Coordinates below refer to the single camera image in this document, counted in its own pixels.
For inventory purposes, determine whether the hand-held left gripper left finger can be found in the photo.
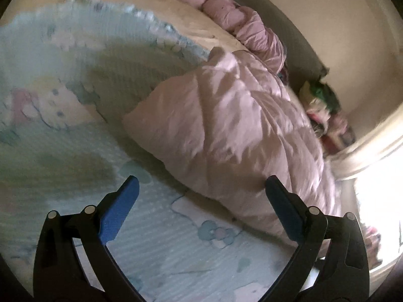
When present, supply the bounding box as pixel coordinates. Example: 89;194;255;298
33;175;141;302

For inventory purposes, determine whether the crumpled pink puffer jacket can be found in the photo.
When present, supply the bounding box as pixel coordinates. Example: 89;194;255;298
144;0;288;77

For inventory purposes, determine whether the blue printed blanket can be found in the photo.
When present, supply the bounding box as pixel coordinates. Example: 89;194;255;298
0;0;295;302

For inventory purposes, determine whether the bright window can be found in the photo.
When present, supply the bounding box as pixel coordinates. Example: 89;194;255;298
353;145;403;273

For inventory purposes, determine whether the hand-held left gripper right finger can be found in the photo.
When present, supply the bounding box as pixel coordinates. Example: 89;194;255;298
265;175;370;302

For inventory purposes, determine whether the pink quilted comforter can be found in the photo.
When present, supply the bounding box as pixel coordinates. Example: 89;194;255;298
122;47;344;248

